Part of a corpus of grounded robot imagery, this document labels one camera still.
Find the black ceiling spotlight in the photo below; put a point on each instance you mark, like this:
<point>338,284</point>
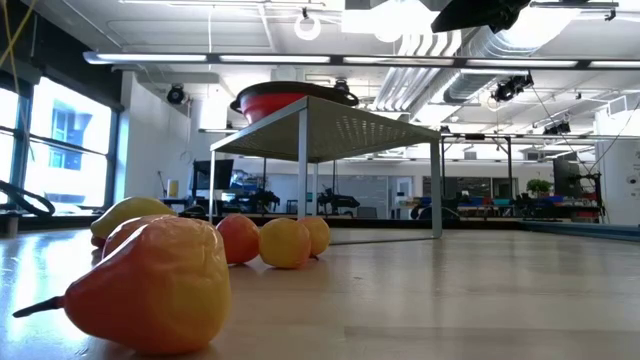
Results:
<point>175,94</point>
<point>342,84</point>

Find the small grey post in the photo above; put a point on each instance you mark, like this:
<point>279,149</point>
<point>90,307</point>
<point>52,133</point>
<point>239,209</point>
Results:
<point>12,226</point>

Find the black background robot arm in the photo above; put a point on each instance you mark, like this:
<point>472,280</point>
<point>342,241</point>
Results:
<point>262,200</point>
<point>340,198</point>

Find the yellow canister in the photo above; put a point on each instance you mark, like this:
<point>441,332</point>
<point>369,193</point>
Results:
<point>173,188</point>

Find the green potted plant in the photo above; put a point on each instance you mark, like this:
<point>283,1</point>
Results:
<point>539,186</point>

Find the black ceiling camera cluster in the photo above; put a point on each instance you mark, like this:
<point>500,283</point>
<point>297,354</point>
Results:
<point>506,91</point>

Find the small orange fruit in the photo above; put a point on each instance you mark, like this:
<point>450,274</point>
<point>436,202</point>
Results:
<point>320,235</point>

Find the red strawberry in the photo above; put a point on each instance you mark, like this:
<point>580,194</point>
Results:
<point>96,241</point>

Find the green perforated metal shelf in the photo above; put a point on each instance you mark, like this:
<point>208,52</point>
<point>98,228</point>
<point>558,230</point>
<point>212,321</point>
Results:
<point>325,130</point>

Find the black background rack frame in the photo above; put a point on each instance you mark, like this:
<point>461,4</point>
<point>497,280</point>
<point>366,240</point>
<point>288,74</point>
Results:
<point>509,165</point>

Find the white ceiling pipe bundle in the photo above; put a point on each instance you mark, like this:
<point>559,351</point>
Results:
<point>415,75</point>

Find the silver ventilation duct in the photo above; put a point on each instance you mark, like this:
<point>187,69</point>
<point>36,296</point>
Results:
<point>480,75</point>

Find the white pillar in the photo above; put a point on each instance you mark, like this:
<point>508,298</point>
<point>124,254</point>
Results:
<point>620,170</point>

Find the red collapsible colander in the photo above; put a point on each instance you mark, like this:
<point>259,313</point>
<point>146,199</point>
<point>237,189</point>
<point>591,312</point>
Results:
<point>270,102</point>

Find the black monitor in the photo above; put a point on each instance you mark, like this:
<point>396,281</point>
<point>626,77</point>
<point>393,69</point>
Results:
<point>215,175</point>
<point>565,177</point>

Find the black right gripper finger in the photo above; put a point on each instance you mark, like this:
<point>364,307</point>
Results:
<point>465,15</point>
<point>507,15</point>

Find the yellow mango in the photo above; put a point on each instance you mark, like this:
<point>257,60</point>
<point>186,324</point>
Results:
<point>130,210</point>

